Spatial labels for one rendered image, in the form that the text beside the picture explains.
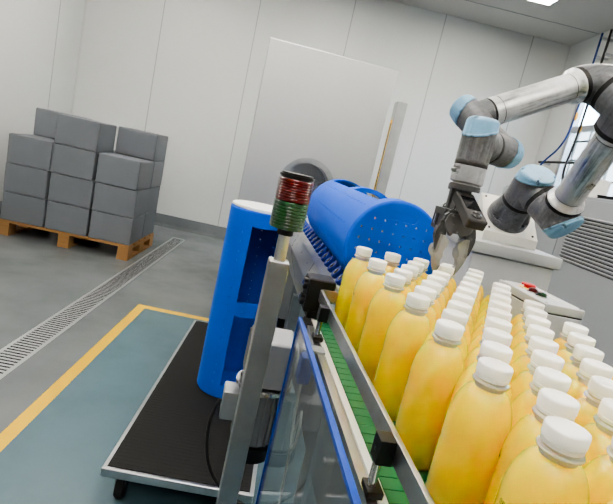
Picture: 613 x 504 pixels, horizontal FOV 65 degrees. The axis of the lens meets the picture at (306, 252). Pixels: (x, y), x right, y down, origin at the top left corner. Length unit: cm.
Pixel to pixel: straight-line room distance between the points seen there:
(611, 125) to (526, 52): 578
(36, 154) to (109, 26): 257
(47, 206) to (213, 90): 270
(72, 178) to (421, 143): 421
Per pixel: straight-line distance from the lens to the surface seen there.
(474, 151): 116
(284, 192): 85
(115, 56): 701
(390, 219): 137
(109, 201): 481
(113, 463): 192
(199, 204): 667
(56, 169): 497
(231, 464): 104
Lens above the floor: 129
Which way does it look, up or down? 11 degrees down
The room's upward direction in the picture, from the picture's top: 13 degrees clockwise
